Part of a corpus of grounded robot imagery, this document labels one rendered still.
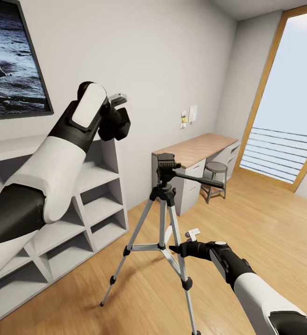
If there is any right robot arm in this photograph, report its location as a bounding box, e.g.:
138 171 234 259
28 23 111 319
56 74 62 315
169 228 307 335

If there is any camera tripod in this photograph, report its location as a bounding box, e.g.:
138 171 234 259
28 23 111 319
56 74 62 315
100 153 225 335

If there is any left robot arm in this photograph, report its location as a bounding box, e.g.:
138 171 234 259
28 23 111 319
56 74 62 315
0 81 130 271

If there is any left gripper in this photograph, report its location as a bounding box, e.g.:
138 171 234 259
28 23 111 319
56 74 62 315
100 107 130 131

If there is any digital camera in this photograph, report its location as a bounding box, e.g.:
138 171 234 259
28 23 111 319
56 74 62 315
98 121 131 141

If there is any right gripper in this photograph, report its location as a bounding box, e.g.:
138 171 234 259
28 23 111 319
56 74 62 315
169 240 203 259

